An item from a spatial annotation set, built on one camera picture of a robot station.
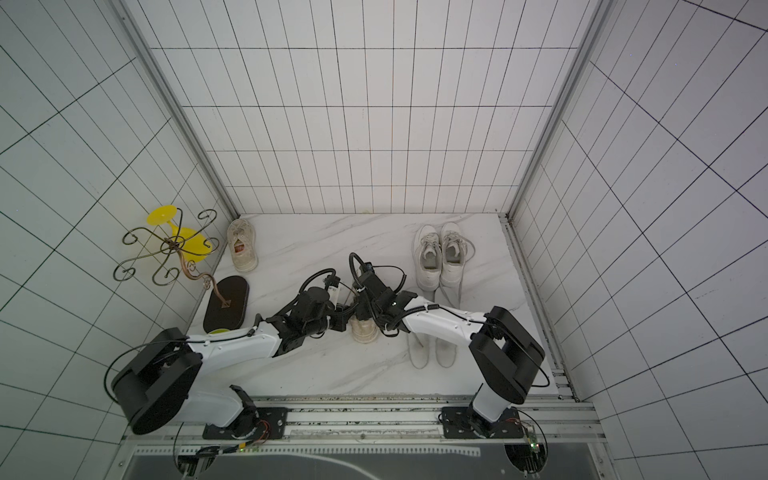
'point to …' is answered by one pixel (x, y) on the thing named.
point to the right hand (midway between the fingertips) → (362, 292)
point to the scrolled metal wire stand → (175, 246)
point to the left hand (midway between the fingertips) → (350, 315)
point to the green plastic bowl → (219, 331)
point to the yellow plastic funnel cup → (193, 246)
